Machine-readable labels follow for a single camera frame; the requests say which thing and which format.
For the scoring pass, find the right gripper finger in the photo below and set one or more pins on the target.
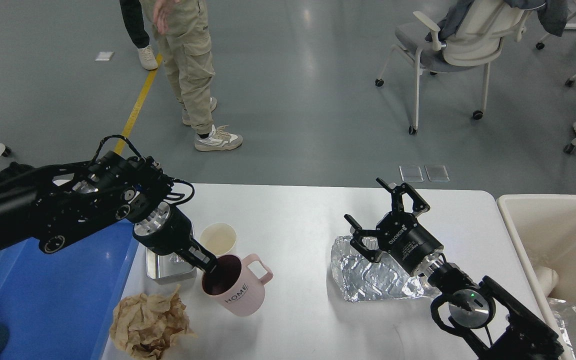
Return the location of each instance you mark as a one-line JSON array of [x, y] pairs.
[[397, 192], [358, 234]]

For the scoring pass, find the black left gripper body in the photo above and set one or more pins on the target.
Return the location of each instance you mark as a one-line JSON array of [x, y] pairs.
[[167, 230]]

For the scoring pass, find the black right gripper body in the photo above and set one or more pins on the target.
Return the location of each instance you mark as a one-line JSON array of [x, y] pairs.
[[406, 240]]

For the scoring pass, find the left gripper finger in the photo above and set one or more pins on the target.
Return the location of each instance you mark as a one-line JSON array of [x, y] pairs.
[[200, 257]]

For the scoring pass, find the square steel container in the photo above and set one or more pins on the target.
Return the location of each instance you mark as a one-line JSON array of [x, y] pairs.
[[168, 267]]

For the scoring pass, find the pink mug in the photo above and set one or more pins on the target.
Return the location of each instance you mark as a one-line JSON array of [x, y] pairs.
[[234, 286]]

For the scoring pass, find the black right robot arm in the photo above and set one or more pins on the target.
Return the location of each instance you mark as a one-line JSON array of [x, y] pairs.
[[462, 305]]

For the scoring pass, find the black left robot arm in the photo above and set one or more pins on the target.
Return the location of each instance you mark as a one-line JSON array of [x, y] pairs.
[[61, 204]]

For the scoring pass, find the aluminium foil tray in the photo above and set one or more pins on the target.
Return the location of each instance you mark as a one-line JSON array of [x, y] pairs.
[[360, 280]]

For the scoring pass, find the white paper cup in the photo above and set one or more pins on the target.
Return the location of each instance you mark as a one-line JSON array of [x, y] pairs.
[[219, 238]]

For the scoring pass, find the crumpled brown paper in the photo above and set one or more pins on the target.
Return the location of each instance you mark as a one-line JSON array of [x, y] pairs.
[[145, 326]]

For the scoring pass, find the blue plastic tray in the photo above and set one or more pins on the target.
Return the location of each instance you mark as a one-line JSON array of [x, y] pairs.
[[60, 306]]

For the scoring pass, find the white tube in bin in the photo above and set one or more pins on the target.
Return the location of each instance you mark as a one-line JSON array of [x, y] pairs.
[[547, 279]]

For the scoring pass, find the beige plastic bin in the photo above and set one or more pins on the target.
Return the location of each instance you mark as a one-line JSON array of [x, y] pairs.
[[542, 228]]

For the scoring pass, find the person in beige trousers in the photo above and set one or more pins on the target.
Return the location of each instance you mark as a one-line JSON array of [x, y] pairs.
[[181, 30]]

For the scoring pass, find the foil trash in bin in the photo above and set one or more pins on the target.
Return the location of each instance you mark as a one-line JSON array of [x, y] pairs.
[[564, 313]]

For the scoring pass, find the white office chair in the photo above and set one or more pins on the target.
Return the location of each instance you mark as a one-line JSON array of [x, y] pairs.
[[478, 41]]

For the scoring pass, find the person in black trousers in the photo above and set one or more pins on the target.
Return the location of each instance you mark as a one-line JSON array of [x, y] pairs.
[[133, 19]]

